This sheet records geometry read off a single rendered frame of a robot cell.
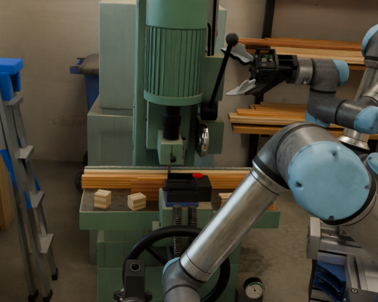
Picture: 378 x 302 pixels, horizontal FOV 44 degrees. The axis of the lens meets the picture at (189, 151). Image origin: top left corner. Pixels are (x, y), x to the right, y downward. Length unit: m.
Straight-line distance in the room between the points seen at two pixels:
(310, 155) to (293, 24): 3.09
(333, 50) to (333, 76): 2.07
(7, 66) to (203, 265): 1.37
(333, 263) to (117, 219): 0.74
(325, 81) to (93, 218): 0.76
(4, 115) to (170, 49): 1.00
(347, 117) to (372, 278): 0.52
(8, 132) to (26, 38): 1.82
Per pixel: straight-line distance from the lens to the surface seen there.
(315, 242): 1.64
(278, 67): 1.32
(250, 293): 1.52
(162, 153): 1.43
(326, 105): 1.37
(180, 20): 1.31
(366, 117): 1.32
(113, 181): 1.51
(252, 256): 2.89
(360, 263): 1.63
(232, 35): 1.29
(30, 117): 4.02
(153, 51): 1.35
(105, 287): 1.53
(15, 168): 2.19
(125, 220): 1.40
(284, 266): 2.86
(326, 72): 1.37
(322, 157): 0.75
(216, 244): 0.96
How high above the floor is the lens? 1.56
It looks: 21 degrees down
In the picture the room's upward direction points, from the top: 4 degrees clockwise
